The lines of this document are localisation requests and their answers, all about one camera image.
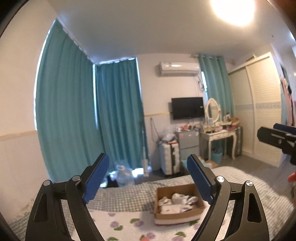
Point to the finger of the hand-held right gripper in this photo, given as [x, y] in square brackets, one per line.
[284, 128]
[269, 136]

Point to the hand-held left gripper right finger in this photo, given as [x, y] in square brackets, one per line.
[198, 180]

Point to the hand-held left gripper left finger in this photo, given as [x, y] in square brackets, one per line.
[97, 180]

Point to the plain white sock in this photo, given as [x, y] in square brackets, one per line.
[185, 198]

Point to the brown cardboard box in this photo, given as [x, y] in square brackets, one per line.
[180, 219]

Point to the person's right hand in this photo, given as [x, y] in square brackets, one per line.
[292, 178]

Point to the flat cardboard piece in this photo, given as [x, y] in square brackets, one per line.
[211, 164]

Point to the clear water bottle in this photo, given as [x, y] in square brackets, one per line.
[124, 176]

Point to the blue basket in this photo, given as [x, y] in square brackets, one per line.
[217, 158]

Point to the pink hanging garment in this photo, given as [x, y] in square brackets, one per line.
[286, 97]

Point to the dark suitcase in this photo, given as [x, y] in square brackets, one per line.
[238, 142]

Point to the cream louvred wardrobe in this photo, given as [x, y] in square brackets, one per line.
[261, 104]

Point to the white suitcase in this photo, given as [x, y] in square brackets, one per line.
[170, 158]

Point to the grey drawer cabinet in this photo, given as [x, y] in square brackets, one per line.
[187, 143]

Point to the white dressing table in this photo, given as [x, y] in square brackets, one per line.
[216, 135]

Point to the clear plastic bag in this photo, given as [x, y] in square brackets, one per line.
[168, 137]

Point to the floral quilted mat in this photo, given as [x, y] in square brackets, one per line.
[129, 231]

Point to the oval white vanity mirror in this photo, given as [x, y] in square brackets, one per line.
[212, 110]

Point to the narrow teal curtain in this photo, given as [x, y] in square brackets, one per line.
[217, 88]

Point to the medium teal curtain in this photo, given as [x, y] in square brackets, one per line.
[120, 111]

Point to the wide teal curtain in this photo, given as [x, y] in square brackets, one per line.
[67, 104]

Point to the white air conditioner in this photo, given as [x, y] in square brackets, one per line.
[179, 68]

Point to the round ceiling lamp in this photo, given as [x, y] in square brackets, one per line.
[233, 9]

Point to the black wall television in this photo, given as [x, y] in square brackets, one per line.
[187, 108]

